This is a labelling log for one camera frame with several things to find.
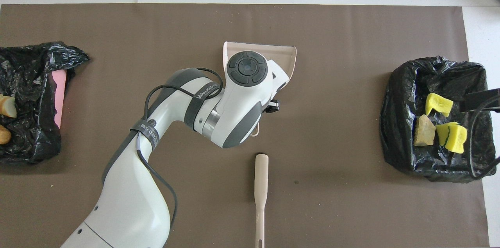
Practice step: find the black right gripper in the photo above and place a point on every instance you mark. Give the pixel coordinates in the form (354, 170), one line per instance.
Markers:
(480, 99)

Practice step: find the yellow green sponge piece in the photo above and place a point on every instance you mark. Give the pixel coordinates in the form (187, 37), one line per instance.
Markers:
(439, 103)

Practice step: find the small yellow sponge piece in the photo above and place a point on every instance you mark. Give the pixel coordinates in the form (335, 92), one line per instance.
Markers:
(459, 138)

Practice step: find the pale pink dustpan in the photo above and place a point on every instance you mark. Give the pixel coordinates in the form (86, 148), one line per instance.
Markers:
(287, 58)

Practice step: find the large yellow sponge piece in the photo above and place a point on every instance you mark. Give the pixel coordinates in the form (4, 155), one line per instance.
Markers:
(442, 132)

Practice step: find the large striped croissant toy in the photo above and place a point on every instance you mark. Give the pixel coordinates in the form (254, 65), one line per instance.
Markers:
(425, 132)

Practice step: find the beige hand brush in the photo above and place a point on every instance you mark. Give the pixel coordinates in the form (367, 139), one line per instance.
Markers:
(261, 185)

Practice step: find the small striped croissant toy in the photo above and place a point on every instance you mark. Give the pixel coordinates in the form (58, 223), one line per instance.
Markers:
(8, 106)

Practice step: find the brown fried nugget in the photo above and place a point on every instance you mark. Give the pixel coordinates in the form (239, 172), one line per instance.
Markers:
(4, 134)

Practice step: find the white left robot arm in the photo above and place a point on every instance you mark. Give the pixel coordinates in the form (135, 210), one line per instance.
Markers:
(234, 103)

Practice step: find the black bag lined bin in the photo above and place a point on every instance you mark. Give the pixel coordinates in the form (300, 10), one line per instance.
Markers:
(402, 131)

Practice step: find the pink plastic bin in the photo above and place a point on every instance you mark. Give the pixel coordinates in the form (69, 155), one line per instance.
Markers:
(59, 95)

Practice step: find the loose black trash bag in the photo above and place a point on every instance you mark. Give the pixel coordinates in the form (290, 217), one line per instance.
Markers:
(27, 84)

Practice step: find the brown paper table mat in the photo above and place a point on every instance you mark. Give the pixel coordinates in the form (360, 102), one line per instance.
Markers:
(250, 29)

